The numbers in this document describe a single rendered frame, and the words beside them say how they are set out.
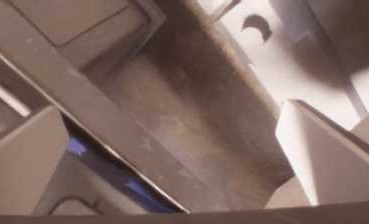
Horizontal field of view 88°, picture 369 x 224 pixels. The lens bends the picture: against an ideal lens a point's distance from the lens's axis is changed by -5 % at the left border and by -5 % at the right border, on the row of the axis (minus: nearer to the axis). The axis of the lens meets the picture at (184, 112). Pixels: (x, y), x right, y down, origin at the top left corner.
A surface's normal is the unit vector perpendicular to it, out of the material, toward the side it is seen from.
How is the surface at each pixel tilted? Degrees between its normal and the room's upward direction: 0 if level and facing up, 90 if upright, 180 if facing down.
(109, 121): 90
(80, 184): 90
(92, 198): 90
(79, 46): 90
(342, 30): 0
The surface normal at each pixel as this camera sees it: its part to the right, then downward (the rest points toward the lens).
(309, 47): -0.43, 0.68
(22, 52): 0.61, -0.27
